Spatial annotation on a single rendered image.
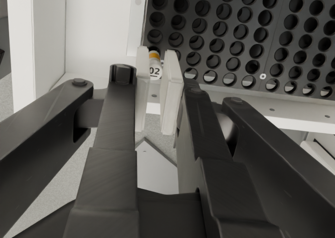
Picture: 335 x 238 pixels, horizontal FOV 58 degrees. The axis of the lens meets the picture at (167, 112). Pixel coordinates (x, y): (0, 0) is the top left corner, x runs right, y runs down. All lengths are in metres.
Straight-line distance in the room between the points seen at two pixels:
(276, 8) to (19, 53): 0.21
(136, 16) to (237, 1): 0.10
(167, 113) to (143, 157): 1.19
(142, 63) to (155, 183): 1.25
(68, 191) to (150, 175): 0.40
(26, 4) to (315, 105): 0.31
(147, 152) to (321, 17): 1.10
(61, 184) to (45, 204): 0.14
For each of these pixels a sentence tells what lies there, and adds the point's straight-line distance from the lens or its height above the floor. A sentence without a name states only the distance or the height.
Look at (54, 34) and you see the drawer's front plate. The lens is 0.30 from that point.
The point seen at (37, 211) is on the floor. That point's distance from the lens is 1.64.
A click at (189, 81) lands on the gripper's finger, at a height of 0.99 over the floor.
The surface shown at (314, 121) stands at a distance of 0.34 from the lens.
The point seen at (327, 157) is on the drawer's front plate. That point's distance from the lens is 0.41.
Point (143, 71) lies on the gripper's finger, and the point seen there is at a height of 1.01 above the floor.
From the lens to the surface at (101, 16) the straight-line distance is 0.33.
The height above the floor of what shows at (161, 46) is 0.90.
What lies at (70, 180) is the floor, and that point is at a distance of 1.49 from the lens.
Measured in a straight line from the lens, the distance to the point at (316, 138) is 0.45.
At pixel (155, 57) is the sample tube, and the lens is 0.23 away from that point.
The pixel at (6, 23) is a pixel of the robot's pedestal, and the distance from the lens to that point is 0.77.
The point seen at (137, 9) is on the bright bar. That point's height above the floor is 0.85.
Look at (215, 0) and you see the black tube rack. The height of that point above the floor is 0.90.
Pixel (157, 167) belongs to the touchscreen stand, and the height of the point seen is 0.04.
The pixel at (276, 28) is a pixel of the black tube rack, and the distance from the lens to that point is 0.28.
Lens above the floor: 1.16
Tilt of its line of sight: 66 degrees down
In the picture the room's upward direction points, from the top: 173 degrees clockwise
